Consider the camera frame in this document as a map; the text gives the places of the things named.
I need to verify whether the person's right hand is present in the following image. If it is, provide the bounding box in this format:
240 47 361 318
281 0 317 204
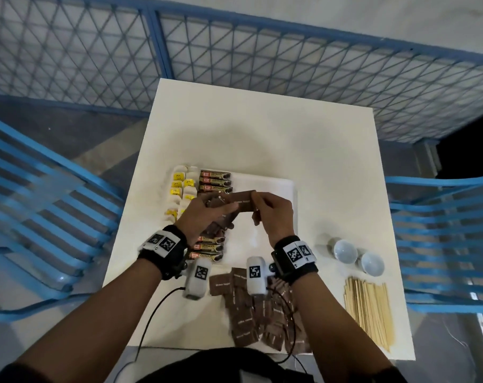
251 191 297 248

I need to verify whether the person's left hand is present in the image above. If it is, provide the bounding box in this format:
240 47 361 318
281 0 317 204
175 192 240 246

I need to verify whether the bundle of brown sugar sachets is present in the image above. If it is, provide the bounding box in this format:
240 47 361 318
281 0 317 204
203 190 259 236

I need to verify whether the person's left forearm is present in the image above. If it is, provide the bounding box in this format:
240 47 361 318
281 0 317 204
8 257 175 383

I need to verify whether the person's right forearm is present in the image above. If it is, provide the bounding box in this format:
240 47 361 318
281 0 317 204
291 272 394 383

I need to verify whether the white rectangular tray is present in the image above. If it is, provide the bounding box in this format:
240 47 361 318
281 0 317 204
219 171 298 268

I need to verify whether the row of brown coffee packets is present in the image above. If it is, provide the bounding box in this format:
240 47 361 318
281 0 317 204
188 169 234 263

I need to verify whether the black right wristband with markers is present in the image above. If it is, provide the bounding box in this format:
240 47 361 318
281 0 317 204
270 235 319 285

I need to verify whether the black wristband with markers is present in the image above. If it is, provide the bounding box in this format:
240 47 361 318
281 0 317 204
137 225 189 281
270 235 319 285

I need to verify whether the row of white yellow sachets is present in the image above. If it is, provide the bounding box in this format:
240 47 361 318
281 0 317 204
163 165 201 227

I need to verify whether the black left wristband with markers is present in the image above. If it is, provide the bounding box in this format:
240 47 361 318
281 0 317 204
137 225 189 281

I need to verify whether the white ceramic cup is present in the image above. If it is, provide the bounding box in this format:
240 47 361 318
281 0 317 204
357 251 386 278
332 238 359 265

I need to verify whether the pile of loose brown sachets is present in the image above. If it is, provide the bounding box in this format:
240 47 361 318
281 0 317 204
208 267 312 354

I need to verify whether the bundle of wooden stirrers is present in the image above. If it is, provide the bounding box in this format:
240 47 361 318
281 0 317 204
343 276 396 353

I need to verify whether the person's black shirt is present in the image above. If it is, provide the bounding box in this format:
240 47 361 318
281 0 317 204
137 347 316 383

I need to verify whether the blue slatted metal chair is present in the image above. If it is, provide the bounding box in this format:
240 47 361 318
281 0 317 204
385 173 483 315
0 111 127 323

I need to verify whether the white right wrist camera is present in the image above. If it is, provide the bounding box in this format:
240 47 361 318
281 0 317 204
246 256 268 297

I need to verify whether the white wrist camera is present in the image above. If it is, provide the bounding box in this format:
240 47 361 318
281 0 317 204
246 256 268 297
183 257 213 302

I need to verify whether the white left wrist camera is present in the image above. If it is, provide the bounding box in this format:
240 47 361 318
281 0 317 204
183 257 213 302

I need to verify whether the black cable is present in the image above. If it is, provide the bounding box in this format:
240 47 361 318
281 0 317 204
114 286 187 383
265 285 311 375

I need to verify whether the blue wire mesh fence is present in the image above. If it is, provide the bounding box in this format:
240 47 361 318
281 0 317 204
0 0 483 145

